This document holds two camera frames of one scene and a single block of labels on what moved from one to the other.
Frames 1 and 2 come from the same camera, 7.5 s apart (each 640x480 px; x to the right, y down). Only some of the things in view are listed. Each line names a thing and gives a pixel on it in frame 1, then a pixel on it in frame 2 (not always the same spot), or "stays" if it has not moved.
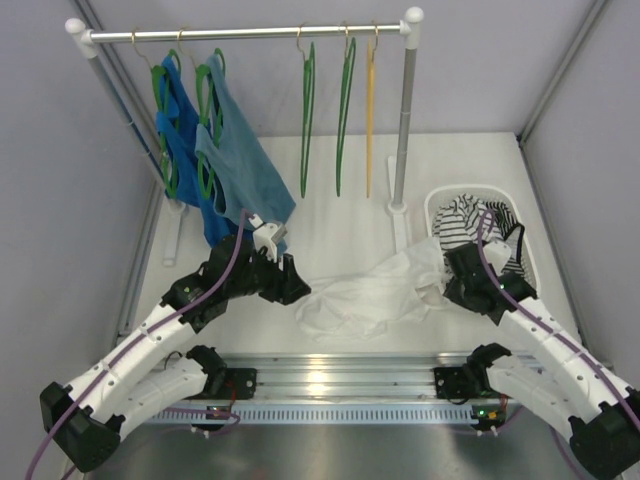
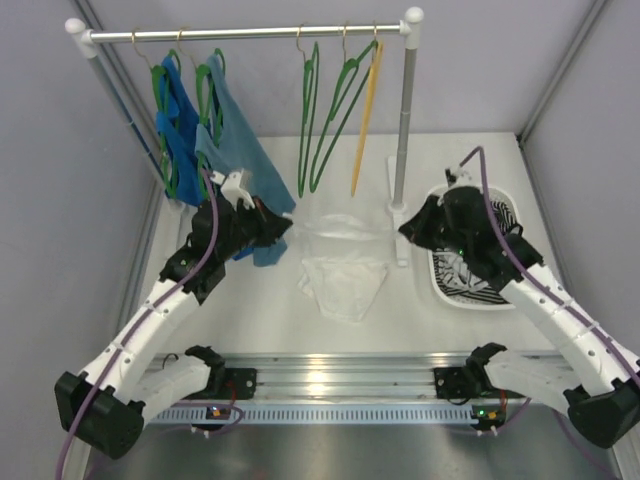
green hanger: (308, 100) stays
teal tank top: (252, 181) stays
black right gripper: (454, 293) to (415, 230)
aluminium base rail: (344, 376) stays
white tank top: (372, 302) to (345, 260)
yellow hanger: (370, 90) to (364, 131)
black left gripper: (279, 281) to (263, 225)
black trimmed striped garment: (511, 232) stays
